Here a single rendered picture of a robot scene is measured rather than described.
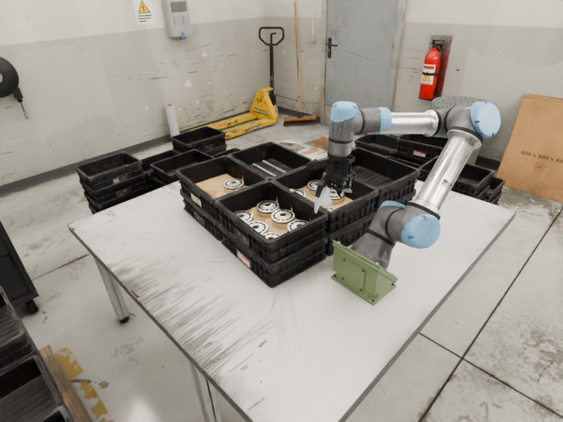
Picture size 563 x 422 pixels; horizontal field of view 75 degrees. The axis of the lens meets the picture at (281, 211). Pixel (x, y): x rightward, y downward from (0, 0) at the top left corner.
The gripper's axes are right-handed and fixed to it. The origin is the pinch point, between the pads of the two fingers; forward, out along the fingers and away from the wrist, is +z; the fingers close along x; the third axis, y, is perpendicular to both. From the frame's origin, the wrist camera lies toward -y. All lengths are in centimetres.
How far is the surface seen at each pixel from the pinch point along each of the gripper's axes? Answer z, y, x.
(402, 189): 15, 3, 58
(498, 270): 95, 45, 151
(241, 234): 20.2, -29.3, -13.5
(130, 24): -21, -357, 128
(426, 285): 32, 34, 24
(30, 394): 75, -65, -93
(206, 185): 26, -80, 8
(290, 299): 35.7, -1.7, -14.8
